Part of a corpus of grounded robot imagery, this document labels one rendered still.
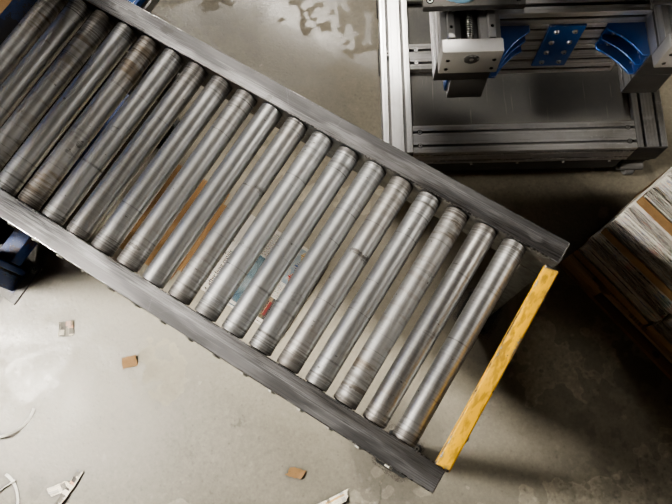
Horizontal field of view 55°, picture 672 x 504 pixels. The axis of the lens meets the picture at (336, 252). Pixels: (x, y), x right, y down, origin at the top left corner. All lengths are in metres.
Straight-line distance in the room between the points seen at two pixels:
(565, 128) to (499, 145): 0.21
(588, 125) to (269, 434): 1.35
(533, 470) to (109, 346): 1.36
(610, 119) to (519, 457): 1.06
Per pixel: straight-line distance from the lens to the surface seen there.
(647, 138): 2.18
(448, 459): 1.24
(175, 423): 2.12
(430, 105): 2.08
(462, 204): 1.33
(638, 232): 1.73
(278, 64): 2.40
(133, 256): 1.37
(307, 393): 1.25
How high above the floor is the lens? 2.05
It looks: 75 degrees down
